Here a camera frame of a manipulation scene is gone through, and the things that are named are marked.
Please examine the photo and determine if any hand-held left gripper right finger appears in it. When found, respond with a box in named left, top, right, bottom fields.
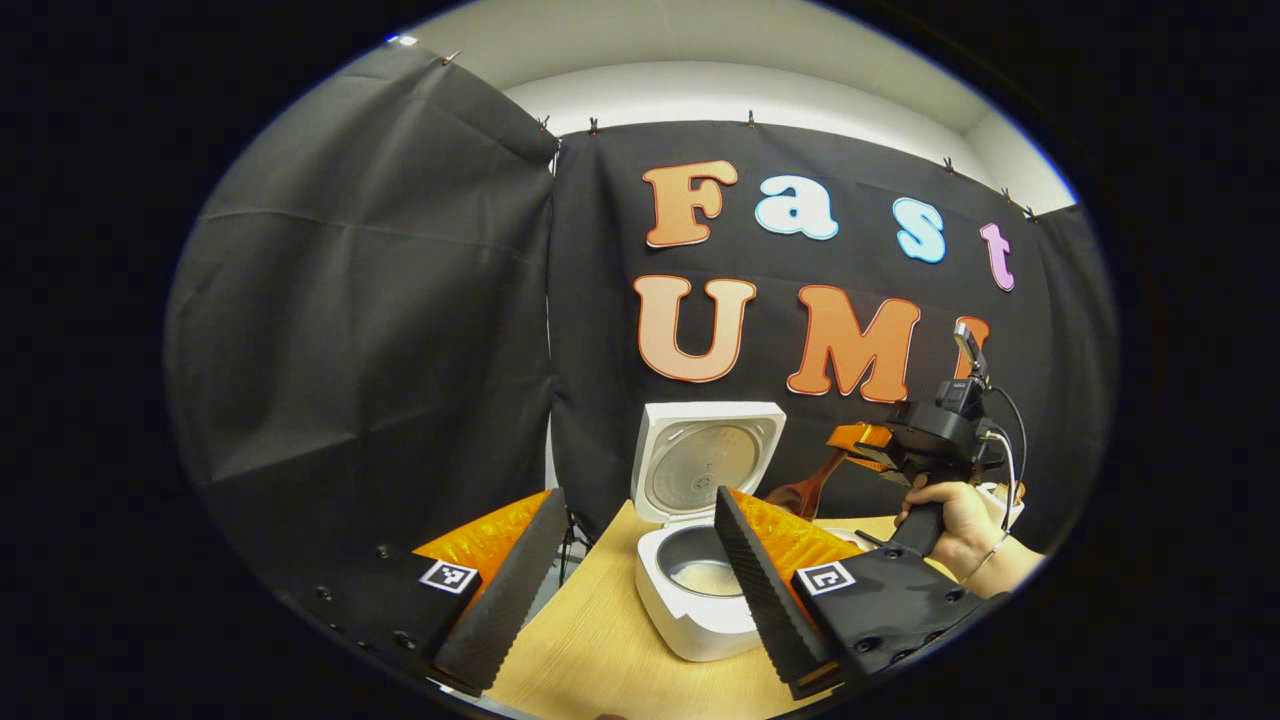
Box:
left=713, top=486, right=1013, bottom=701

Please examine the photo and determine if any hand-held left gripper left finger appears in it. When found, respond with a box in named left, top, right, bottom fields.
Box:
left=290, top=487, right=571, bottom=699

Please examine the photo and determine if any brown wooden spoon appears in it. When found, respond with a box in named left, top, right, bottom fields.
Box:
left=765, top=447, right=851, bottom=520

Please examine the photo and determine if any white rice cooker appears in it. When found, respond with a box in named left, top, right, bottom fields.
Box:
left=630, top=401, right=788, bottom=663

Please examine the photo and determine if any white cable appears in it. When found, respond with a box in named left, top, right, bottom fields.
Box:
left=985, top=430, right=1019, bottom=523

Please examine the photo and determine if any black cable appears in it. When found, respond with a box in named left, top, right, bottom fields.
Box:
left=990, top=385, right=1029, bottom=501

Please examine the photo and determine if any thin bracelet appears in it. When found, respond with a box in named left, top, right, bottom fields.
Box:
left=958, top=533, right=1009, bottom=586

